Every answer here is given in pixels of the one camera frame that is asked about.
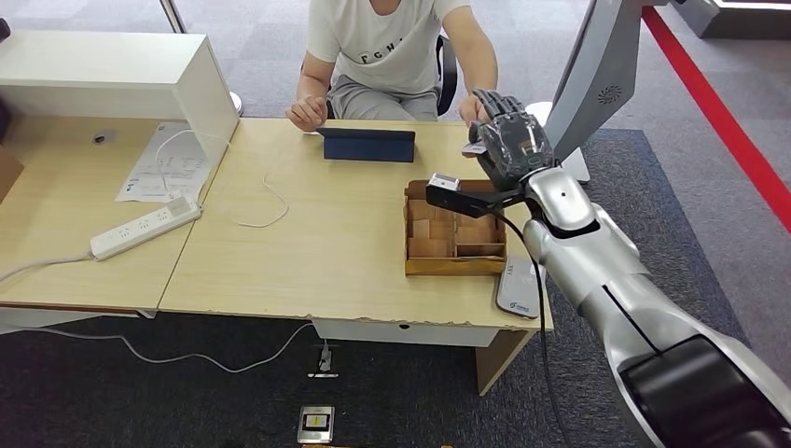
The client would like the thin white cable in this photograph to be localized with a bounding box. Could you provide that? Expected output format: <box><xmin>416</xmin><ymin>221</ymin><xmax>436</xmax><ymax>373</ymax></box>
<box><xmin>154</xmin><ymin>128</ymin><xmax>290</xmax><ymax>230</ymax></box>

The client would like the wide light wood desk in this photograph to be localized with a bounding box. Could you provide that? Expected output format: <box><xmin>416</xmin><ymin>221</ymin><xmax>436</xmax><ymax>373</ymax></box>
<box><xmin>158</xmin><ymin>119</ymin><xmax>555</xmax><ymax>397</ymax></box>

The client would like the tablet in blue case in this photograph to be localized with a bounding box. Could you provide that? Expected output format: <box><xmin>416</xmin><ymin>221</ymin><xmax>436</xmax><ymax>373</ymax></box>
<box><xmin>316</xmin><ymin>127</ymin><xmax>417</xmax><ymax>164</ymax></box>

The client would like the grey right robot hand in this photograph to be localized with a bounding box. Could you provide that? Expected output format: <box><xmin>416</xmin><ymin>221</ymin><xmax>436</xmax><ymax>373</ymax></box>
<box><xmin>467</xmin><ymin>89</ymin><xmax>556</xmax><ymax>193</ymax></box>

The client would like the metal floor socket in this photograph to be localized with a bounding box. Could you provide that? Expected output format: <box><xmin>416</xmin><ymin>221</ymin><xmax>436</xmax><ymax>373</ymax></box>
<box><xmin>307</xmin><ymin>343</ymin><xmax>340</xmax><ymax>380</ymax></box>

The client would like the white desk drawer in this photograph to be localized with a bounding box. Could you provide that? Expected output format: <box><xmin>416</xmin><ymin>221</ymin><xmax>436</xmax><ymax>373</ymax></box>
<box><xmin>311</xmin><ymin>318</ymin><xmax>499</xmax><ymax>349</ymax></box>

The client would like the square metal floor box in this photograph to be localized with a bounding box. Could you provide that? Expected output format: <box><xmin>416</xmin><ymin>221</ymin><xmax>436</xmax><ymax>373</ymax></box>
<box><xmin>296</xmin><ymin>404</ymin><xmax>336</xmax><ymax>444</ymax></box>

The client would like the grey platform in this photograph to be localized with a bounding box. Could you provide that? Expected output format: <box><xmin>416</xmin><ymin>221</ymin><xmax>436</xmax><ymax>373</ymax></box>
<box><xmin>670</xmin><ymin>0</ymin><xmax>791</xmax><ymax>39</ymax></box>

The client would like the black office chair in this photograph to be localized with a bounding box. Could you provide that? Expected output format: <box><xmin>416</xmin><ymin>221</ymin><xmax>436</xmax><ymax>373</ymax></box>
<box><xmin>326</xmin><ymin>34</ymin><xmax>460</xmax><ymax>119</ymax></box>

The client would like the white power strip cord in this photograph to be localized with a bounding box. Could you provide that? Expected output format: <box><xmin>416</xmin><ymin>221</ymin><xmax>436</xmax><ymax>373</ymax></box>
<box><xmin>0</xmin><ymin>252</ymin><xmax>95</xmax><ymax>285</ymax></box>

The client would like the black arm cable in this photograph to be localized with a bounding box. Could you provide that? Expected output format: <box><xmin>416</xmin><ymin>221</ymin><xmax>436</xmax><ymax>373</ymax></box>
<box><xmin>493</xmin><ymin>210</ymin><xmax>573</xmax><ymax>448</ymax></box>

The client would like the brown board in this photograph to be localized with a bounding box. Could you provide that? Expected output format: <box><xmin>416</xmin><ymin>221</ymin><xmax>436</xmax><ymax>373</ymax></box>
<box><xmin>0</xmin><ymin>147</ymin><xmax>24</xmax><ymax>204</ymax></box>

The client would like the clear plastic hand wrap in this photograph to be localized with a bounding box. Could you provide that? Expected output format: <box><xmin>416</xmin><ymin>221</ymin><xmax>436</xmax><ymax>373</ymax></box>
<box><xmin>488</xmin><ymin>114</ymin><xmax>553</xmax><ymax>180</ymax></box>

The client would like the red floor tape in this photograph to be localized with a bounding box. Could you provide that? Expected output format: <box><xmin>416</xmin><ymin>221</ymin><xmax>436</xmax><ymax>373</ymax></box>
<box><xmin>642</xmin><ymin>6</ymin><xmax>791</xmax><ymax>235</ymax></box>

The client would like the person's left hand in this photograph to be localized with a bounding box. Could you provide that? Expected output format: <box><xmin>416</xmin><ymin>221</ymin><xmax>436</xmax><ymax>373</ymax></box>
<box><xmin>458</xmin><ymin>92</ymin><xmax>490</xmax><ymax>128</ymax></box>

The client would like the silver kiosk stand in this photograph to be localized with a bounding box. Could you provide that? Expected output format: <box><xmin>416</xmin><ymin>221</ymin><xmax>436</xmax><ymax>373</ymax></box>
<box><xmin>543</xmin><ymin>0</ymin><xmax>647</xmax><ymax>185</ymax></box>

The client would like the dark grey floor mat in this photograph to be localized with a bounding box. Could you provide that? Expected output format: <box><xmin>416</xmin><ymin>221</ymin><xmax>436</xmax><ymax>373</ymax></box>
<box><xmin>0</xmin><ymin>126</ymin><xmax>791</xmax><ymax>448</ymax></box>

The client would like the person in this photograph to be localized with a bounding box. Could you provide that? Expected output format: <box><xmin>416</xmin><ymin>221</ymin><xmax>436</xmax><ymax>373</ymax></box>
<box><xmin>285</xmin><ymin>0</ymin><xmax>501</xmax><ymax>133</ymax></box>

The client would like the person's right hand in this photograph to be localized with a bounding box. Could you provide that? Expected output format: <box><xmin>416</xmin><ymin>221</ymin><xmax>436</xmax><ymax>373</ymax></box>
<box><xmin>285</xmin><ymin>95</ymin><xmax>328</xmax><ymax>133</ymax></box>

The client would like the white floor cable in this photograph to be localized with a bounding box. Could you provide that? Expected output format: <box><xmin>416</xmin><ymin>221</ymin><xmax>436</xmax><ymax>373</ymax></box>
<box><xmin>0</xmin><ymin>321</ymin><xmax>313</xmax><ymax>374</ymax></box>

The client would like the white desk shelf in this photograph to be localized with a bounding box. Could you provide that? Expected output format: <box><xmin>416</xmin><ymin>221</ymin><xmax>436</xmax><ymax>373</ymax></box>
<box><xmin>0</xmin><ymin>31</ymin><xmax>241</xmax><ymax>165</ymax></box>

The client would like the white power strip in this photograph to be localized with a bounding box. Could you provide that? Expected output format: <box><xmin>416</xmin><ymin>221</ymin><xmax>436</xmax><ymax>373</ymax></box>
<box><xmin>90</xmin><ymin>196</ymin><xmax>203</xmax><ymax>262</ymax></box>

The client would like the grey card reader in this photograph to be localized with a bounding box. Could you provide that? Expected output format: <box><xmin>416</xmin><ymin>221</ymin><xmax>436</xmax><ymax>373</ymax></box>
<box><xmin>495</xmin><ymin>256</ymin><xmax>548</xmax><ymax>320</ymax></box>

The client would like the light wood desk with grommet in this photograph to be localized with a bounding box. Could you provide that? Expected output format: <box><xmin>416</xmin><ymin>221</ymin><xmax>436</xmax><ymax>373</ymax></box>
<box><xmin>0</xmin><ymin>114</ymin><xmax>216</xmax><ymax>335</ymax></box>

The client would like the wooden compartment box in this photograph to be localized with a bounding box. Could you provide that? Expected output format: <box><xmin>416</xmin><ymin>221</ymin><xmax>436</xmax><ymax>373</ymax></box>
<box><xmin>404</xmin><ymin>179</ymin><xmax>508</xmax><ymax>277</ymax></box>

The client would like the printed paper sheet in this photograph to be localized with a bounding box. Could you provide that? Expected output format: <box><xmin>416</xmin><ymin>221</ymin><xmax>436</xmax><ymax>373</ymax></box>
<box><xmin>116</xmin><ymin>121</ymin><xmax>213</xmax><ymax>204</ymax></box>

